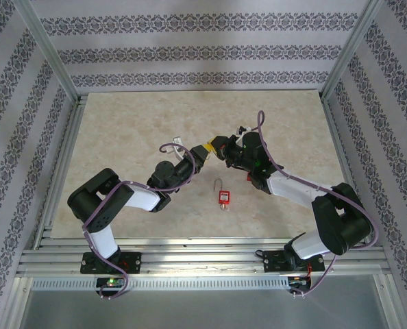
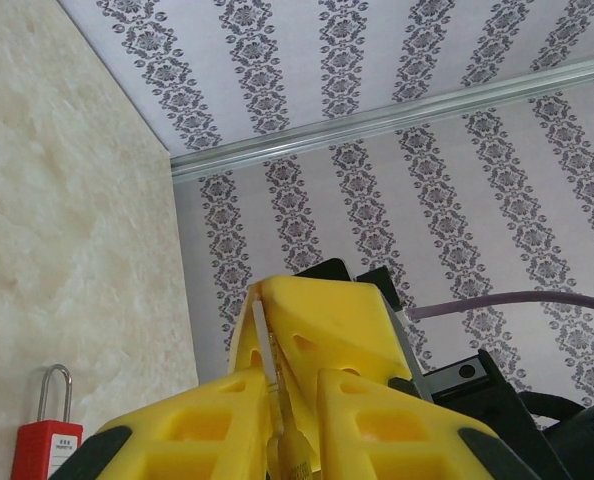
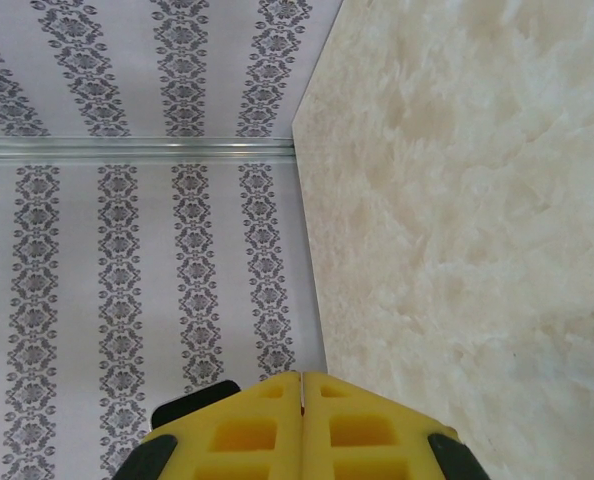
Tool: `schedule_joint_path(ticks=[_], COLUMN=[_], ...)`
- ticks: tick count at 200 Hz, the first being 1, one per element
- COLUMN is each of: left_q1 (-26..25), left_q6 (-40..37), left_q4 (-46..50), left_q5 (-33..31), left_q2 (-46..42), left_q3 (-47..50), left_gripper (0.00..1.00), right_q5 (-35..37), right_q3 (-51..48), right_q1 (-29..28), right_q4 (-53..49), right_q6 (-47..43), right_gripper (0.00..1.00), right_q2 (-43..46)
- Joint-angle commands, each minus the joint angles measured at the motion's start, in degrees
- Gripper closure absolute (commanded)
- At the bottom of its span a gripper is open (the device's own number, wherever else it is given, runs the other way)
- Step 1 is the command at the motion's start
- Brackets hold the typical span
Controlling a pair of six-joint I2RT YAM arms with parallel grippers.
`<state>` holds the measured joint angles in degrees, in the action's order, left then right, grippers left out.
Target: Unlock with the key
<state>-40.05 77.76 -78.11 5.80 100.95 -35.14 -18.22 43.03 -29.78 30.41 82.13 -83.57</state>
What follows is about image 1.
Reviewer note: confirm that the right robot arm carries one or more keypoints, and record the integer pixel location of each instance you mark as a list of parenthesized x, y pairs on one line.
[(340, 222)]

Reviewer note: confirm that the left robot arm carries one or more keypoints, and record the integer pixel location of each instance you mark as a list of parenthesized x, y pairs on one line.
[(94, 198)]

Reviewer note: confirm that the small circuit board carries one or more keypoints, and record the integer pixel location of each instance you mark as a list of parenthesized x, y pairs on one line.
[(111, 282), (297, 281)]

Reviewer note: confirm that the grey metal sheet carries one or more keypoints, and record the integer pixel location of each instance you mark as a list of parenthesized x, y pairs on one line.
[(203, 308)]

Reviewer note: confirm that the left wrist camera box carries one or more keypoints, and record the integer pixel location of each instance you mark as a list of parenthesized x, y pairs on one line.
[(177, 145)]

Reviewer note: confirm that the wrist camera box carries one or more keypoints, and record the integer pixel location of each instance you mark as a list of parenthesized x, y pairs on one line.
[(240, 130), (177, 145)]

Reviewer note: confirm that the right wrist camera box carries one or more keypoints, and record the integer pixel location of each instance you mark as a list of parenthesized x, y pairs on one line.
[(240, 130)]

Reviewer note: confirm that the aluminium mounting rail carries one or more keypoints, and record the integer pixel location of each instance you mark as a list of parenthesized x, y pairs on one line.
[(203, 255)]

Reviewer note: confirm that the aluminium side rail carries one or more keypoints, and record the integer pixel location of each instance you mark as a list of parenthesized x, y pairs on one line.
[(340, 147), (66, 147)]

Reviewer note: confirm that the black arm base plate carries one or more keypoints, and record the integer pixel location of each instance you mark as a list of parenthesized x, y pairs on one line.
[(135, 262), (273, 262)]

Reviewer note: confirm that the aluminium frame post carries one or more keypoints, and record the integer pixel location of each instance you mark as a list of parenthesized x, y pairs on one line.
[(351, 51), (49, 51)]

